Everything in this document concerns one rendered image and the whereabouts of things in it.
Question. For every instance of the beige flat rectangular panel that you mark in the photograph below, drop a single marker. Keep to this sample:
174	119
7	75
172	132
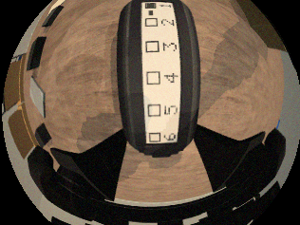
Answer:
58	3

